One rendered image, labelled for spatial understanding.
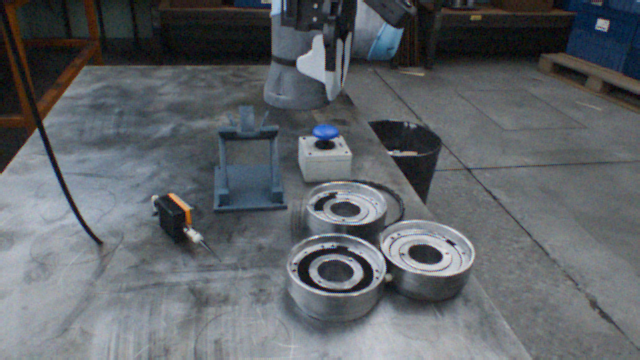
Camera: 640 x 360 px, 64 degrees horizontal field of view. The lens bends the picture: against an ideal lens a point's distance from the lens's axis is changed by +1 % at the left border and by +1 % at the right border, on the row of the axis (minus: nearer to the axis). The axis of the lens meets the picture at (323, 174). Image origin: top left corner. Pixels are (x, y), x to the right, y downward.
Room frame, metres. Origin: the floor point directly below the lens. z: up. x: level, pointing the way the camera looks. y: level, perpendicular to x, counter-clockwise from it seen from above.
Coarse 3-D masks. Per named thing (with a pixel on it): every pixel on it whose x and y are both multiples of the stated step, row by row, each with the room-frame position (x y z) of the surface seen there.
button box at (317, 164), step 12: (300, 144) 0.72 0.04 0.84; (312, 144) 0.71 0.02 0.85; (336, 144) 0.72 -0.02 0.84; (300, 156) 0.72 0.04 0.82; (312, 156) 0.67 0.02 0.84; (324, 156) 0.68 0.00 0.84; (336, 156) 0.68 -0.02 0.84; (348, 156) 0.69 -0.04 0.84; (300, 168) 0.71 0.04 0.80; (312, 168) 0.67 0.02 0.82; (324, 168) 0.68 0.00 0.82; (336, 168) 0.68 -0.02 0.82; (348, 168) 0.69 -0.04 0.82; (312, 180) 0.67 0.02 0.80; (324, 180) 0.68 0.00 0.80; (336, 180) 0.68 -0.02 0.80
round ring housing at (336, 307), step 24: (312, 240) 0.47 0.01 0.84; (336, 240) 0.48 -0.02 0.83; (360, 240) 0.47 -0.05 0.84; (288, 264) 0.42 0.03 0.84; (312, 264) 0.44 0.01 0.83; (336, 264) 0.45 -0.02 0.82; (384, 264) 0.43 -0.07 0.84; (288, 288) 0.41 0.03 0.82; (312, 288) 0.39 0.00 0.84; (312, 312) 0.39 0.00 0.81; (336, 312) 0.38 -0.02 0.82; (360, 312) 0.39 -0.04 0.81
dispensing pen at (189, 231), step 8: (152, 200) 0.56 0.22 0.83; (160, 200) 0.53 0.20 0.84; (168, 200) 0.53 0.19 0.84; (160, 208) 0.53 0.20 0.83; (168, 208) 0.51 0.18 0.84; (176, 208) 0.52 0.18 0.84; (160, 216) 0.53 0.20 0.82; (168, 216) 0.51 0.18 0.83; (176, 216) 0.50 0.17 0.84; (184, 216) 0.51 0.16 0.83; (160, 224) 0.53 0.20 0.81; (168, 224) 0.51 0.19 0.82; (176, 224) 0.50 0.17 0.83; (184, 224) 0.50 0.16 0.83; (168, 232) 0.52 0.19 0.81; (176, 232) 0.50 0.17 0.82; (184, 232) 0.50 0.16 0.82; (192, 232) 0.49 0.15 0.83; (176, 240) 0.50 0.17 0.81; (184, 240) 0.51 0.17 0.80; (192, 240) 0.48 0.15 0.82; (200, 240) 0.48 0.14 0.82; (208, 248) 0.46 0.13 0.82; (216, 256) 0.45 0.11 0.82
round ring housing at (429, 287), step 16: (400, 224) 0.51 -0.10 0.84; (416, 224) 0.52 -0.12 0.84; (432, 224) 0.52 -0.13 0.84; (384, 240) 0.49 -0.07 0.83; (416, 240) 0.49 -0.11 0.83; (448, 240) 0.50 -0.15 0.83; (464, 240) 0.49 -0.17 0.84; (384, 256) 0.45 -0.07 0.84; (400, 256) 0.46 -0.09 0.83; (416, 256) 0.49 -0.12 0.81; (432, 256) 0.48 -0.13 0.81; (448, 256) 0.47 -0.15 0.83; (464, 256) 0.47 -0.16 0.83; (400, 272) 0.43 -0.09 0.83; (416, 272) 0.42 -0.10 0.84; (464, 272) 0.43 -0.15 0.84; (400, 288) 0.43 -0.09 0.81; (416, 288) 0.42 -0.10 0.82; (432, 288) 0.42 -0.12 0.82; (448, 288) 0.42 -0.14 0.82
